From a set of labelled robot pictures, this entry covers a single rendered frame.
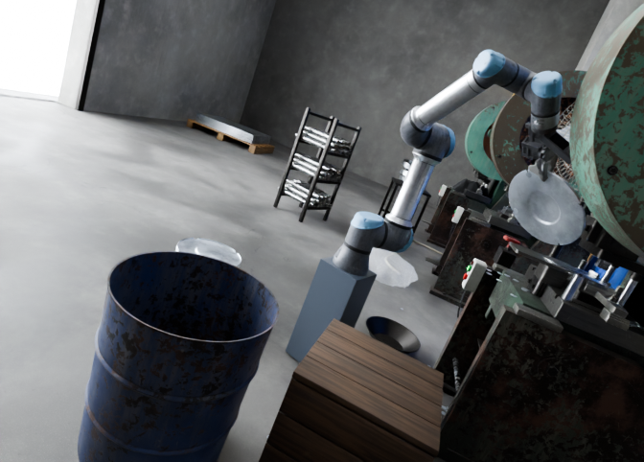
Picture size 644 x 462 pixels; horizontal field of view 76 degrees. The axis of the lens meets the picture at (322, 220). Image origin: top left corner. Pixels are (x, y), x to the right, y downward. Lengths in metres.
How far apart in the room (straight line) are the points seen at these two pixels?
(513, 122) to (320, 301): 1.84
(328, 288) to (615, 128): 1.06
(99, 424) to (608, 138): 1.36
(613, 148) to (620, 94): 0.12
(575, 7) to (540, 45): 0.75
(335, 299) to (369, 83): 6.99
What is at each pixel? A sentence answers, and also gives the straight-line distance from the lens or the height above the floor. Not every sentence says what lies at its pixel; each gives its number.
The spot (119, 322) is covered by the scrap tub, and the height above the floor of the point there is 0.44.
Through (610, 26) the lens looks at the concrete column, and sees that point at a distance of 7.08.
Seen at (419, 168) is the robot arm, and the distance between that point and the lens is 1.63.
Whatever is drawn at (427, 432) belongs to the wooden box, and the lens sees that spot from 1.19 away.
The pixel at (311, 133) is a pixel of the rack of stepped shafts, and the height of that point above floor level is 0.75.
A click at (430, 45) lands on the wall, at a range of 8.40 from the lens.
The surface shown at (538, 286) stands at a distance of 1.67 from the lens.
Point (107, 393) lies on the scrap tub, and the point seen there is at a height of 0.26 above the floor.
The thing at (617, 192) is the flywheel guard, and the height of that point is 1.06.
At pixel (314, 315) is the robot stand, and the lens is 1.71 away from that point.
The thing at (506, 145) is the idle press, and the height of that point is 1.18.
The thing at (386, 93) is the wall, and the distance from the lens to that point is 8.31.
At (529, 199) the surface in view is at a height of 0.95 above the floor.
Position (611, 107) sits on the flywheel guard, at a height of 1.23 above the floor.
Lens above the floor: 1.00
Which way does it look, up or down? 15 degrees down
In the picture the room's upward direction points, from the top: 21 degrees clockwise
